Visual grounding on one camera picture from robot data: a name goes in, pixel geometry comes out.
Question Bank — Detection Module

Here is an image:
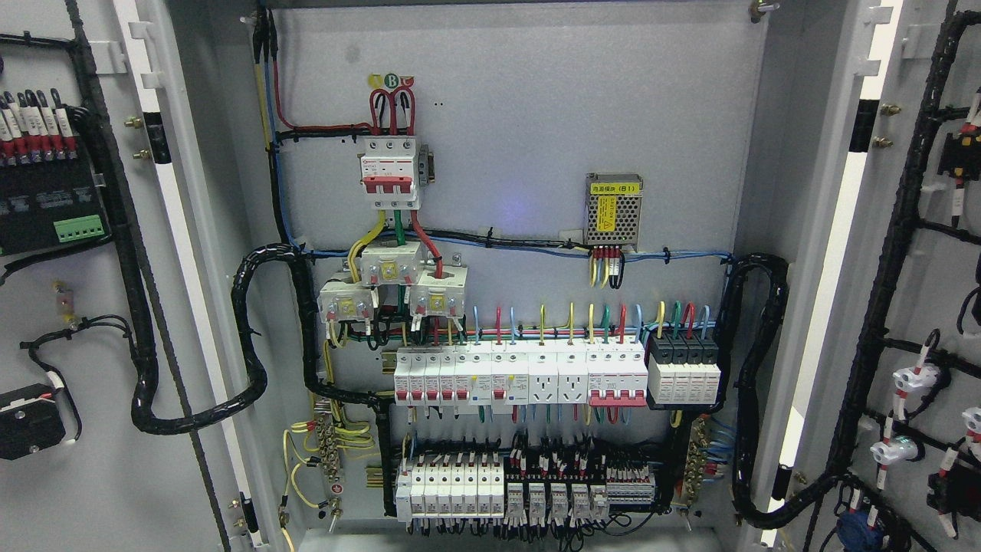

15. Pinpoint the black digital power meter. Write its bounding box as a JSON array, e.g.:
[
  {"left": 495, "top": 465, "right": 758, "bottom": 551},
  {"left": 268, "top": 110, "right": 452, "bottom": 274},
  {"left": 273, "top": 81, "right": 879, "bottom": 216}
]
[{"left": 1, "top": 146, "right": 109, "bottom": 255}]

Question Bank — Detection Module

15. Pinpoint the lower relay terminal row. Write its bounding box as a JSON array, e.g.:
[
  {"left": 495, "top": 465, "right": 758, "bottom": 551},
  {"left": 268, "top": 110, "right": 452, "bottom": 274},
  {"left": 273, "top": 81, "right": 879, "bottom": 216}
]
[{"left": 395, "top": 448, "right": 656, "bottom": 538}]

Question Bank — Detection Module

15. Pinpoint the white rotary selector switch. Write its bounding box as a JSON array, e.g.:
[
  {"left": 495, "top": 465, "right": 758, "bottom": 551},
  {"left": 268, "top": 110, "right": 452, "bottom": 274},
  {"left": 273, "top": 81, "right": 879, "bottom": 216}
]
[{"left": 1, "top": 383, "right": 64, "bottom": 460}]

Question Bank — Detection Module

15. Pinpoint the metal mesh power supply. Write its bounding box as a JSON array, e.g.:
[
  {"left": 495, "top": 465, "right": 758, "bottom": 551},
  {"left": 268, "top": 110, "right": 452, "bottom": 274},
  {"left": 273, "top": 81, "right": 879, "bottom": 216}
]
[{"left": 584, "top": 172, "right": 644, "bottom": 247}]

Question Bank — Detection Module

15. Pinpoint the black right cable harness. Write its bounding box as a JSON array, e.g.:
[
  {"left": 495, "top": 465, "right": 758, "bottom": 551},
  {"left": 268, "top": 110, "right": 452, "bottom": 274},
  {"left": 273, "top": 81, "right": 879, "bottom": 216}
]
[{"left": 713, "top": 253, "right": 792, "bottom": 530}]

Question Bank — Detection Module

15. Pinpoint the white socket breaker row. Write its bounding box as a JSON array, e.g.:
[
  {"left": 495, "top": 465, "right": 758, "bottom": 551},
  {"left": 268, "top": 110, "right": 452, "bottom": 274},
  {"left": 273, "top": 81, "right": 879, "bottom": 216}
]
[{"left": 393, "top": 340, "right": 648, "bottom": 413}]

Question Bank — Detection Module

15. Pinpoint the red three pole main breaker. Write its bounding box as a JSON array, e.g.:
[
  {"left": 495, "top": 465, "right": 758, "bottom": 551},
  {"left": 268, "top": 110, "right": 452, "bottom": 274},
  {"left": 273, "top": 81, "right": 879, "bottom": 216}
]
[{"left": 359, "top": 136, "right": 435, "bottom": 210}]

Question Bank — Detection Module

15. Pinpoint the black cable harness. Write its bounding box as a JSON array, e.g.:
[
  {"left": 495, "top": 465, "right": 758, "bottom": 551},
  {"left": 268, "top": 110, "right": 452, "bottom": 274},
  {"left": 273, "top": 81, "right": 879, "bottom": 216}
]
[
  {"left": 130, "top": 244, "right": 395, "bottom": 436},
  {"left": 713, "top": 253, "right": 792, "bottom": 530}
]

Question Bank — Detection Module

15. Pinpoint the grey cabinet door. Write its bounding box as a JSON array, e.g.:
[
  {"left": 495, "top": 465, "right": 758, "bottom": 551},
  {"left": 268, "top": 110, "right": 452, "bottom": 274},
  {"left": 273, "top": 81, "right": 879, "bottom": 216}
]
[
  {"left": 1, "top": 1, "right": 253, "bottom": 551},
  {"left": 723, "top": 1, "right": 979, "bottom": 551}
]

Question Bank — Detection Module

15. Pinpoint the white current transformers cluster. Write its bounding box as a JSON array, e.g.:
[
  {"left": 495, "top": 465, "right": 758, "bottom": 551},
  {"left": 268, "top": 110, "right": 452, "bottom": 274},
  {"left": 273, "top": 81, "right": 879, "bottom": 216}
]
[{"left": 318, "top": 241, "right": 468, "bottom": 324}]

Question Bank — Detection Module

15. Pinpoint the black white surge protector block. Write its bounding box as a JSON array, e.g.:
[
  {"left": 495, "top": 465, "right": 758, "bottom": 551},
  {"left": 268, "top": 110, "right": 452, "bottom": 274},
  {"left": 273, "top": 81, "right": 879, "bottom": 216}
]
[{"left": 647, "top": 333, "right": 721, "bottom": 411}]

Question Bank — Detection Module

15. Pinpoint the grey cabinet body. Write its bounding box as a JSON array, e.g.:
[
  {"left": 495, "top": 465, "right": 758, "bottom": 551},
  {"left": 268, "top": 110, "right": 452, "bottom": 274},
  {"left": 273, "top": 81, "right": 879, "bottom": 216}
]
[{"left": 145, "top": 1, "right": 868, "bottom": 509}]

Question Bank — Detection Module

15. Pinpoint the black left cable harness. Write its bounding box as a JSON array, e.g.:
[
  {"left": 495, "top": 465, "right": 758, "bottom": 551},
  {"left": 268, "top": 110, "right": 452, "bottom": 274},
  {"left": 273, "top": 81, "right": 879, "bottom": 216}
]
[{"left": 130, "top": 244, "right": 395, "bottom": 436}]

